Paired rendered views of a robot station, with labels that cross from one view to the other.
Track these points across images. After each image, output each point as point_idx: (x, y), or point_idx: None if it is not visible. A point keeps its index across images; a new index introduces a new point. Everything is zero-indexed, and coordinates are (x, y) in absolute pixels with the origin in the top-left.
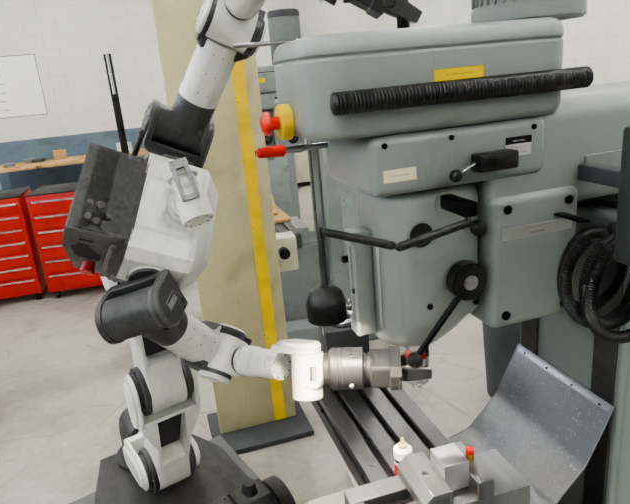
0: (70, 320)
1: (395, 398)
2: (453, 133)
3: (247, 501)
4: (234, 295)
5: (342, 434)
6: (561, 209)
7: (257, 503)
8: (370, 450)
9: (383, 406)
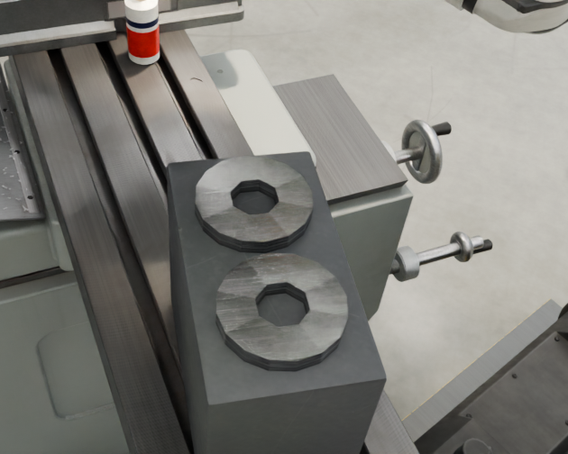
0: None
1: (114, 247)
2: None
3: (465, 435)
4: None
5: (251, 151)
6: None
7: (443, 437)
8: (196, 111)
9: (151, 222)
